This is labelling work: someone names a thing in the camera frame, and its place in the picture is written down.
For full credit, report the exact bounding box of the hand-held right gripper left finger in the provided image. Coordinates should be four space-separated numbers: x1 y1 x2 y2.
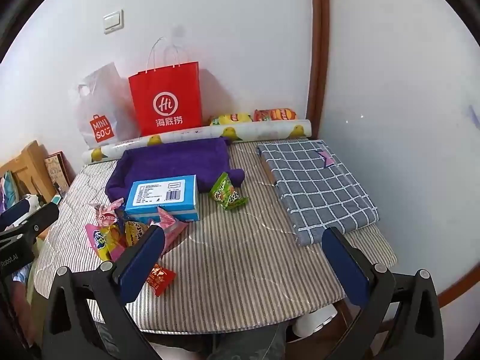
41 225 166 360

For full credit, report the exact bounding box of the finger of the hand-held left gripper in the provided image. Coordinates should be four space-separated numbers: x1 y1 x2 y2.
0 199 31 229
0 203 61 250

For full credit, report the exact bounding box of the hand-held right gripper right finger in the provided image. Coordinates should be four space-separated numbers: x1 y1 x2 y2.
320 227 451 360

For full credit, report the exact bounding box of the red snack packet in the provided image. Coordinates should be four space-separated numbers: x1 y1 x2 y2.
144 264 177 297

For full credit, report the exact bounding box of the pink and yellow snack packet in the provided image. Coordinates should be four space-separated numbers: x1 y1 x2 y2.
84 223 126 262

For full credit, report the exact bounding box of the large pink snack packet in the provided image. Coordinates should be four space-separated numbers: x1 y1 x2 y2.
155 206 188 259

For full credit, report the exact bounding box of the pink and white candy packet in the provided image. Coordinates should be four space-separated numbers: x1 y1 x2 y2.
89 198 124 229

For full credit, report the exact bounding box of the green snack packet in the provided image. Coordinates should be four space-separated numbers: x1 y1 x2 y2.
209 172 249 211

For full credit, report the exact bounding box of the purple cloth basket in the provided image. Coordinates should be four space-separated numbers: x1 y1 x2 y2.
105 137 246 205

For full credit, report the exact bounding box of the colourful printed pillow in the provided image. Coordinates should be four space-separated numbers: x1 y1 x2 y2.
0 170 19 214

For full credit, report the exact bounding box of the patterned brown box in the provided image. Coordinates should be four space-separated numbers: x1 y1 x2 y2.
44 152 72 192

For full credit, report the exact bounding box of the white plastic stool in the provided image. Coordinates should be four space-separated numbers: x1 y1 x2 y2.
292 304 337 337

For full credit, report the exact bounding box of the blue tissue pack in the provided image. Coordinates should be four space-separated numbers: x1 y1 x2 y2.
124 174 200 223

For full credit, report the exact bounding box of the grey checked cloth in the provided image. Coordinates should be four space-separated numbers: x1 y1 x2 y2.
256 139 379 247

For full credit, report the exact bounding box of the striped mattress pad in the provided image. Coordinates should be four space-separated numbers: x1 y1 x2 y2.
34 139 398 334

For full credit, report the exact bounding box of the brown wooden board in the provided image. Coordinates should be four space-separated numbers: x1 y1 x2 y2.
259 154 278 186

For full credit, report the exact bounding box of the white plastic bag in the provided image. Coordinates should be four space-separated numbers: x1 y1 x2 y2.
68 62 141 150

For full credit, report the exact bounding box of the rolled lemon print mat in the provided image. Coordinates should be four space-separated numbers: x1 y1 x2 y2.
82 119 313 165

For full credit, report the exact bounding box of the orange chip bag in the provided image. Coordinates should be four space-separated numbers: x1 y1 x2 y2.
254 108 298 122

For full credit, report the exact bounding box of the yellow chip bag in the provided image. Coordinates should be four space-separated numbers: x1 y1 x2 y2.
209 112 254 126

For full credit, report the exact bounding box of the red paper bag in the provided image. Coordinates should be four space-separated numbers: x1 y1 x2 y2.
128 37 203 137

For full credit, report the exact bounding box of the white light switch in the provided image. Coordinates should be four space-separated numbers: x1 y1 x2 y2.
103 9 124 34

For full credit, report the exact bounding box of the brown wooden door frame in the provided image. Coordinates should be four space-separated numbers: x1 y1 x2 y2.
305 0 331 141

